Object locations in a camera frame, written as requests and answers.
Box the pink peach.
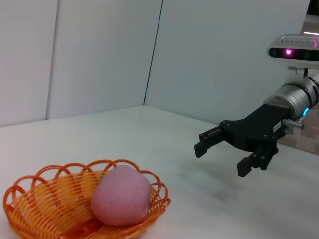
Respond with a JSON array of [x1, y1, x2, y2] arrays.
[[90, 164, 152, 227]]

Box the silver cable plug with cable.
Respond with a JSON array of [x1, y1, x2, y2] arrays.
[[284, 117, 306, 135]]

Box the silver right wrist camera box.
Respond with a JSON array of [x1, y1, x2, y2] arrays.
[[268, 33, 319, 78]]

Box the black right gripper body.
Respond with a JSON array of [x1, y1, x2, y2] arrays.
[[220, 103, 291, 153]]

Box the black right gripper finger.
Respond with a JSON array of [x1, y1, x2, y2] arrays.
[[236, 145, 279, 178], [194, 125, 225, 159]]

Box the orange plastic wire basket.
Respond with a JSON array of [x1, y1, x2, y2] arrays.
[[2, 159, 171, 239]]

